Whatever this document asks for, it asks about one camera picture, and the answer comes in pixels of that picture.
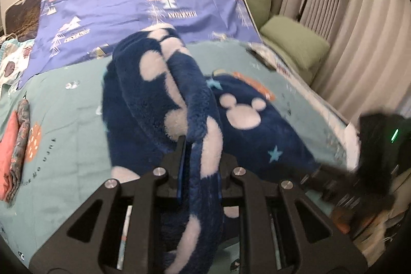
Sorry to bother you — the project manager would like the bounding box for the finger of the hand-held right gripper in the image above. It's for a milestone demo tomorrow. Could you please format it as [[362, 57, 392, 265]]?
[[302, 163, 357, 207]]

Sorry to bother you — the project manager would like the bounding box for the small green pillow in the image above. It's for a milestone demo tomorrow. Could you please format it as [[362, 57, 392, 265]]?
[[240, 0, 273, 29]]

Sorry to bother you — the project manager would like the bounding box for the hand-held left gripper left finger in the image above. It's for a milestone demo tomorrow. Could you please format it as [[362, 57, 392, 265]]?
[[29, 134, 187, 274]]

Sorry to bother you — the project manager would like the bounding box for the folded pink cloth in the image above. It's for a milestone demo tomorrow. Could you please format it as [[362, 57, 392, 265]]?
[[0, 110, 20, 202]]

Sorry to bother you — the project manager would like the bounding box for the brown printed pillow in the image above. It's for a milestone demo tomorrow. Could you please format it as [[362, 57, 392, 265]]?
[[5, 0, 44, 40]]

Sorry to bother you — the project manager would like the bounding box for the navy fleece garment with stars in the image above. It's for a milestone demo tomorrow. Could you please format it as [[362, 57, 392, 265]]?
[[102, 24, 322, 274]]

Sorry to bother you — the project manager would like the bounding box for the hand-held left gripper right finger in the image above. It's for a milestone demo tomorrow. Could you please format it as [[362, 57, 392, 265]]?
[[217, 154, 368, 274]]

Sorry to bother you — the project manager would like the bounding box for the folded floral cloth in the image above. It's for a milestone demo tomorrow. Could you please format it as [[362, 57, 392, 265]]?
[[5, 99, 31, 202]]

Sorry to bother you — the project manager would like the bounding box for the white leaf-print cloth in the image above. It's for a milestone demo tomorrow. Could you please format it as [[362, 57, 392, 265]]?
[[0, 38, 34, 95]]

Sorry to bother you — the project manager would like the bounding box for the purple blanket with tree print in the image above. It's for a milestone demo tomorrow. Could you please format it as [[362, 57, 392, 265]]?
[[17, 0, 264, 90]]

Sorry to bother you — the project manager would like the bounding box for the beige curtain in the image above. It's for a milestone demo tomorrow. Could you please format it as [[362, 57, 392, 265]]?
[[266, 0, 411, 120]]

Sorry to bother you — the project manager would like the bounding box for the teal printed bed sheet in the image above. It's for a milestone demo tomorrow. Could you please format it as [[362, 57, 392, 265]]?
[[0, 40, 360, 274]]

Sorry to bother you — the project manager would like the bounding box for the large green pillow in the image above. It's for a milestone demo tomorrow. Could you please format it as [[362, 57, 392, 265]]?
[[259, 15, 331, 85]]

